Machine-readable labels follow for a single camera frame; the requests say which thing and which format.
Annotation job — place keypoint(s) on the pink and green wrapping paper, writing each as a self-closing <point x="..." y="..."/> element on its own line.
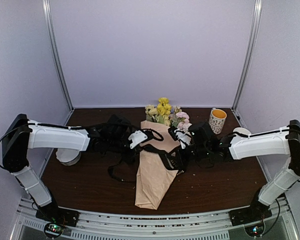
<point x="150" y="190"/>

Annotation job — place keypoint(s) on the left aluminium frame post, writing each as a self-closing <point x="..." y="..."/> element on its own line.
<point x="55" y="53"/>

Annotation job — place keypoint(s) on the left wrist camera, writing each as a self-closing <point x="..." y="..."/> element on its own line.
<point x="136" y="138"/>

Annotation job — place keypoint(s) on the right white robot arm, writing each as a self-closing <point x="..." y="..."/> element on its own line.
<point x="282" y="141"/>

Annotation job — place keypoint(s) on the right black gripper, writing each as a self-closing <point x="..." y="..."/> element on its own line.
<point x="184" y="161"/>

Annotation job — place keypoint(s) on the small white patterned bowl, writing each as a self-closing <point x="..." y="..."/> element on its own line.
<point x="242" y="130"/>

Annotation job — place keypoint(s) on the right aluminium frame post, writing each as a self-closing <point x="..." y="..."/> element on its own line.
<point x="253" y="35"/>

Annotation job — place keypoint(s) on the white scalloped bowl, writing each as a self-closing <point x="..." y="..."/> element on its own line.
<point x="68" y="157"/>

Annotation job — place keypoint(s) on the black ribbon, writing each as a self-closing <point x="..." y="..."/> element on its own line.
<point x="154" y="159"/>

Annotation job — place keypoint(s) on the patterned mug with yellow inside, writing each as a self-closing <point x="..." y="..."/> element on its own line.
<point x="217" y="120"/>

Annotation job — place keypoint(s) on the pale yellow fake flower stem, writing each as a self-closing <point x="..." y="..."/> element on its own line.
<point x="151" y="113"/>

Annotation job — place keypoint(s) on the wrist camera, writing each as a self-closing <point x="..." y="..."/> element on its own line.
<point x="136" y="138"/>
<point x="183" y="137"/>

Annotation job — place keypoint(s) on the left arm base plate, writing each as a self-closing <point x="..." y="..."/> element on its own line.
<point x="61" y="216"/>

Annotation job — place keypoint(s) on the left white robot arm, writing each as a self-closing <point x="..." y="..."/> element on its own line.
<point x="24" y="134"/>

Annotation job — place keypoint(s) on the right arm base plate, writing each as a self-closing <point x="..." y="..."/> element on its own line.
<point x="246" y="215"/>

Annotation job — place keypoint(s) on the aluminium frame post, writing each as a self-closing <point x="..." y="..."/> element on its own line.
<point x="55" y="53"/>
<point x="253" y="35"/>

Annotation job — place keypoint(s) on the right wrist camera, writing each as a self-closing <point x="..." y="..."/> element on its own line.
<point x="183" y="137"/>

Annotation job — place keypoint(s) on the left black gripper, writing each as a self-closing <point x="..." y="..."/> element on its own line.
<point x="135" y="154"/>

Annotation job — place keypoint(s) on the front aluminium rail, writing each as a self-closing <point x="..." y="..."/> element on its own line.
<point x="213" y="225"/>

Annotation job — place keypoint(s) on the bright yellow fake flower stem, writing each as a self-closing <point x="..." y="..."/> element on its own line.
<point x="164" y="110"/>

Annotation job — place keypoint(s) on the pink fake flower stem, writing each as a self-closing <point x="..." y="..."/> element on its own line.
<point x="179" y="119"/>

